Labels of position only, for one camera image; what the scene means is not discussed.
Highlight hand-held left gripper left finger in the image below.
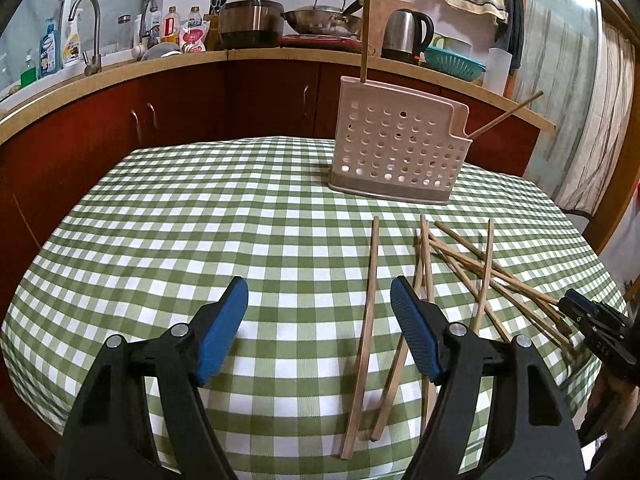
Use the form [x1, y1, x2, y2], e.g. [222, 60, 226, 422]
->
[54, 276, 250, 480]

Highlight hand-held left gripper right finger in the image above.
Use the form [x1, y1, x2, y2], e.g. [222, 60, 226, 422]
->
[390, 275, 586, 480]

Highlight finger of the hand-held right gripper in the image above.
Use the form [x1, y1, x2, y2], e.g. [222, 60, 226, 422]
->
[559, 290, 628, 331]
[580, 322, 640, 386]

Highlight beige perforated utensil holder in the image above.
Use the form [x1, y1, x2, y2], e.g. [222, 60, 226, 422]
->
[327, 76, 471, 206]

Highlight green checkered tablecloth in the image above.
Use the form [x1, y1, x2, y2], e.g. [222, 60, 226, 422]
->
[0, 135, 628, 480]

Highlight striped curtain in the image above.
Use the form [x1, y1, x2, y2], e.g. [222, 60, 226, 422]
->
[515, 0, 637, 217]

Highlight translucent plastic jug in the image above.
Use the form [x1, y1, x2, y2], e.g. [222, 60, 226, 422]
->
[482, 46, 516, 96]

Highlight teal plastic colander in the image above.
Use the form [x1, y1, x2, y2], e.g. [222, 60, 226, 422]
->
[424, 46, 487, 82]

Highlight dishes in sink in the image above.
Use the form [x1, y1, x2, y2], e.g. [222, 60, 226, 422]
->
[142, 40, 184, 61]

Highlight tan kitchen countertop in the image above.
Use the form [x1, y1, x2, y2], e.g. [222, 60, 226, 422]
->
[0, 46, 557, 143]

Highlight white and green basin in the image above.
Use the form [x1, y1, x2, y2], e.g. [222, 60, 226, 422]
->
[431, 35, 473, 56]

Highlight red and white bag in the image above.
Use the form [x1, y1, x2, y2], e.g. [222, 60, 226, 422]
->
[179, 20, 209, 54]

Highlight steel electric kettle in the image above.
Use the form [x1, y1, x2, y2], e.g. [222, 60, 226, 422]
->
[381, 8, 435, 65]

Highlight wooden knife block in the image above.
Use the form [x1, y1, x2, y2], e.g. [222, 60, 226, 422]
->
[205, 12, 223, 51]

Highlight dark hanging cloth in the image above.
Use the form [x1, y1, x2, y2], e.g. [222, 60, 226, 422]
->
[495, 0, 525, 76]

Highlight dark steel cooking pot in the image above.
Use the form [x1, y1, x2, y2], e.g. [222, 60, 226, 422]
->
[218, 0, 285, 50]

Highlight orange oil bottle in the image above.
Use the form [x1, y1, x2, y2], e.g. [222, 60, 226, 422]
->
[161, 6, 181, 44]

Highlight green soap dispenser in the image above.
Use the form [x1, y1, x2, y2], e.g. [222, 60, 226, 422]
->
[20, 50, 40, 86]

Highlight white spray bottle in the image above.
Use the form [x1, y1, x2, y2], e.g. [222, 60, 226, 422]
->
[61, 20, 84, 68]

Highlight wooden cutting board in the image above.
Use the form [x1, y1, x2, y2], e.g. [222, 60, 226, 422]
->
[369, 0, 426, 56]

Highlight small steel faucet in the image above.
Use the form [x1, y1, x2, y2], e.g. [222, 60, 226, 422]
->
[139, 0, 161, 45]

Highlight steel wok with lid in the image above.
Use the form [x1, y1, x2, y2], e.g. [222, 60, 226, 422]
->
[282, 0, 365, 39]

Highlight blue dish soap bottle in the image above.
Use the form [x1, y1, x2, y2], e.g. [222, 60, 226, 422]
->
[40, 17, 59, 77]

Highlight tall steel faucet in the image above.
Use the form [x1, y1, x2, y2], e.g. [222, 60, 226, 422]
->
[67, 0, 103, 77]

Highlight kitchen window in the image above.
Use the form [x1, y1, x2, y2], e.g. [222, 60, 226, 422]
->
[0, 0, 157, 96]

